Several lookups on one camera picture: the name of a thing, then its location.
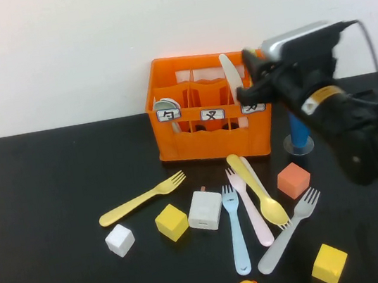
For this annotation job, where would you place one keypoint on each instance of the paper label marked spoon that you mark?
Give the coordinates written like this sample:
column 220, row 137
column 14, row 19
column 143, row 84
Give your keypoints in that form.
column 168, row 115

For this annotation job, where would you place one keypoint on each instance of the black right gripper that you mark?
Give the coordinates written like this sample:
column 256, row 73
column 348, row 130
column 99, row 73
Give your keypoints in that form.
column 300, row 75

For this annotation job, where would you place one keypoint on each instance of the white charger adapter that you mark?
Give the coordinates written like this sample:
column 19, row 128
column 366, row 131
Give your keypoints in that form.
column 204, row 210

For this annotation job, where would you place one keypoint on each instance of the blue cone cup clear base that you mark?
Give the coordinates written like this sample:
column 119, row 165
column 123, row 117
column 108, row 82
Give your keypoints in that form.
column 298, row 132

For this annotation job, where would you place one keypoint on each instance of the white plastic knife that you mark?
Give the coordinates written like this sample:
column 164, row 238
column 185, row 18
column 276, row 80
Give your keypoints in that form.
column 230, row 74

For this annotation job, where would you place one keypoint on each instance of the orange plastic cutlery holder crate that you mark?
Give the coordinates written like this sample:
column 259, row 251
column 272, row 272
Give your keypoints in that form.
column 211, row 145

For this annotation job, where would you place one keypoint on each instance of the white foam cube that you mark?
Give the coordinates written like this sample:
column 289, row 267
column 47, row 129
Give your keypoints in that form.
column 119, row 241

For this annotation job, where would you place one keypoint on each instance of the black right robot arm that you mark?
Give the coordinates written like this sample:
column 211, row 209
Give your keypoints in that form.
column 361, row 130

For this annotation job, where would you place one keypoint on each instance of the yellow foam cube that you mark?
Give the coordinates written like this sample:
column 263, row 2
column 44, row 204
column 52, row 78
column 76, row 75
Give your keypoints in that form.
column 328, row 264
column 171, row 222

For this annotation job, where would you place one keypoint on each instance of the orange foam cube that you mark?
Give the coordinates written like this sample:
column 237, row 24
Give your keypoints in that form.
column 292, row 179

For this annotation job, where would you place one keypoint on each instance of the yellow plastic spoon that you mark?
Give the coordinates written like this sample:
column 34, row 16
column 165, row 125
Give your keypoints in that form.
column 274, row 210

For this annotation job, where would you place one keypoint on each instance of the paper label marked fork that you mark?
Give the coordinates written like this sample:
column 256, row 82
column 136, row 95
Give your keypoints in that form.
column 211, row 114

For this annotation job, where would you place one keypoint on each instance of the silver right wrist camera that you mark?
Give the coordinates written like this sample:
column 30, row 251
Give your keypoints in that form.
column 284, row 41

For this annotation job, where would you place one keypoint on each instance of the yellow plastic fork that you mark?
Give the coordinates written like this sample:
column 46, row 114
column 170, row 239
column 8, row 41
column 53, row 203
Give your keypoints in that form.
column 131, row 205

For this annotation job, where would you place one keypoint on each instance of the pink plastic fork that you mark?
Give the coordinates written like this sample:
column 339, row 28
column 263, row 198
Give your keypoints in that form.
column 253, row 217

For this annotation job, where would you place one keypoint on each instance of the paper label marked knife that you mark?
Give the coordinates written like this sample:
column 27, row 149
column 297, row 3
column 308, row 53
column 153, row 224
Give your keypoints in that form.
column 253, row 109

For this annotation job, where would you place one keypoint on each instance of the grey plastic fork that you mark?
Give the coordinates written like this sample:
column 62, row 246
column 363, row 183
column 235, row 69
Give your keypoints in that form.
column 274, row 257

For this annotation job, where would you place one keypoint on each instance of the grey plastic spoon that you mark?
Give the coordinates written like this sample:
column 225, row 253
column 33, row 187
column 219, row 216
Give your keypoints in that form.
column 176, row 128

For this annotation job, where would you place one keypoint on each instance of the blue plastic fork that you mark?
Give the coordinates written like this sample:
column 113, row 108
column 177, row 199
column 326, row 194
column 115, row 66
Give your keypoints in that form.
column 238, row 241

